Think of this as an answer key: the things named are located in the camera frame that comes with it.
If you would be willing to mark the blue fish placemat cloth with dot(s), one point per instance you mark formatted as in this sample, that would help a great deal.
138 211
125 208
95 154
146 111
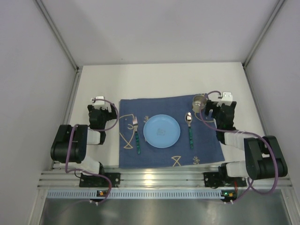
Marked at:
207 149

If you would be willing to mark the aluminium mounting rail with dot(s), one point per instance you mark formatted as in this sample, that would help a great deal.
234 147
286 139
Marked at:
184 177

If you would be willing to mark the metal cup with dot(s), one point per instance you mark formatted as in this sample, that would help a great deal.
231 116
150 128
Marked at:
199 103

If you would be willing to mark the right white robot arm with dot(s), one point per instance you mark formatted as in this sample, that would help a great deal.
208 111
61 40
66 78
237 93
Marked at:
263 156

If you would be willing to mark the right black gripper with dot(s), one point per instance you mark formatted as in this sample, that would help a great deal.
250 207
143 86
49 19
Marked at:
211 108

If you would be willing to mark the fork with green handle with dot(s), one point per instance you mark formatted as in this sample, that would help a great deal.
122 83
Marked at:
135 126

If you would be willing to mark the white slotted cable duct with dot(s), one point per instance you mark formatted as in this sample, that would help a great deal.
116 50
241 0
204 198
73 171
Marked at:
140 194

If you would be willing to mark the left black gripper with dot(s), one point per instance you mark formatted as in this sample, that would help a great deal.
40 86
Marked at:
108 112

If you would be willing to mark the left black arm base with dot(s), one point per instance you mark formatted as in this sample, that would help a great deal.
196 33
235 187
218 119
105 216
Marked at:
88 181

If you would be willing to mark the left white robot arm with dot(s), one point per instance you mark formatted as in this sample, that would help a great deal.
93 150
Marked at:
70 144

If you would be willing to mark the blue plastic plate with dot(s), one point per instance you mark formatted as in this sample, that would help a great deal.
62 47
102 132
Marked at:
161 131

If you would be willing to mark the spoon with green handle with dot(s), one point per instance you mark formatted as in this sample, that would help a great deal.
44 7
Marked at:
188 119

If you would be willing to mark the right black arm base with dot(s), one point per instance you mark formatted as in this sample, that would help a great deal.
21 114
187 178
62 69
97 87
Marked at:
216 180

